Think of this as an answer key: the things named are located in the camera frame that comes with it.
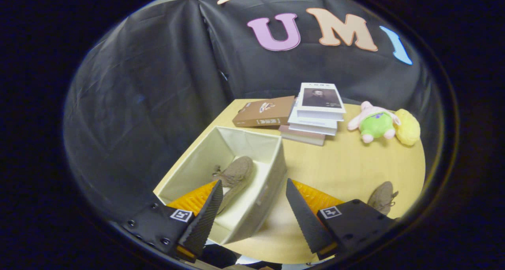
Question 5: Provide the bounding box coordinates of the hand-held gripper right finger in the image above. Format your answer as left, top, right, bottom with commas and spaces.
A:
285, 178, 397, 261

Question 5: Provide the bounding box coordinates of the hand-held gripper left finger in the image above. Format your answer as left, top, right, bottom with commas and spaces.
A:
123, 179, 224, 263

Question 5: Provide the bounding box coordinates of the brown fuzzy shoe with bow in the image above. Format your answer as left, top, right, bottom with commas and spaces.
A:
212, 156, 254, 215
367, 181, 399, 216

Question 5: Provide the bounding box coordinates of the beige fabric storage box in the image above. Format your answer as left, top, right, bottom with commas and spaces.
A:
153, 126, 288, 246

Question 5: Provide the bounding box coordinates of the person's dark clothing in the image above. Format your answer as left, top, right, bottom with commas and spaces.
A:
197, 244, 242, 269

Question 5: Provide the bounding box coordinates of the pale pink book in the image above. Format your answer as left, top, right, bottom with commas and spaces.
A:
278, 125, 326, 146

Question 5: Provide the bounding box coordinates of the plain white book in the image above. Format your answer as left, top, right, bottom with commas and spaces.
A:
287, 106, 339, 136

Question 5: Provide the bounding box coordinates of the brown cover book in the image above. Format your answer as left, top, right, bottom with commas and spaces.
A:
232, 96, 296, 128

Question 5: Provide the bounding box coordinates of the green and pink plush toy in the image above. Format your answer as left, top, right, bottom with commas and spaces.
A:
347, 101, 402, 143

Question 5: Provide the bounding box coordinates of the white portrait cover book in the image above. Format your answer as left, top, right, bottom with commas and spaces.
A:
296, 82, 346, 122

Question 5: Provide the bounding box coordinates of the yellow plush toy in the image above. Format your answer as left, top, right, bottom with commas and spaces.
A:
395, 109, 421, 146

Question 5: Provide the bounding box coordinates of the black backdrop cloth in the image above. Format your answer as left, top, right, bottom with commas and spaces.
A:
63, 0, 438, 223

